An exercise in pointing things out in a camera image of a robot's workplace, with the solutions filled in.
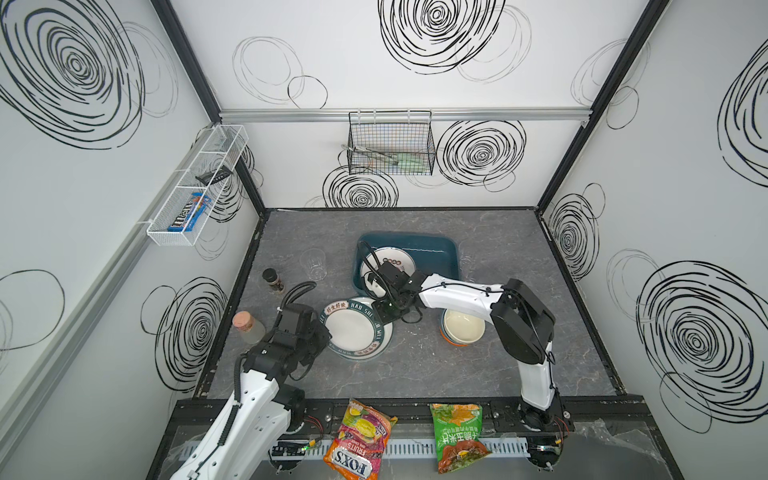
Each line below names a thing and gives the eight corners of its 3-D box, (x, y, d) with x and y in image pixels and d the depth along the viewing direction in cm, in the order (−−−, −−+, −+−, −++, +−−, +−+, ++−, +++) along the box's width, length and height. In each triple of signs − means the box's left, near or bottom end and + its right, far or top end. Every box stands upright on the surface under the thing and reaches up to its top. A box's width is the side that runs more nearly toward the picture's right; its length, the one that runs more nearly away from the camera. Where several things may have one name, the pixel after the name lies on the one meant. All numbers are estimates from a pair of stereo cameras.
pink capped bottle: (245, 344, 88) (229, 328, 79) (250, 327, 91) (235, 310, 82) (262, 344, 88) (248, 328, 79) (267, 327, 91) (254, 310, 82)
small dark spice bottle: (271, 295, 98) (261, 278, 90) (274, 285, 101) (264, 267, 93) (283, 295, 98) (273, 278, 90) (286, 285, 101) (277, 267, 93)
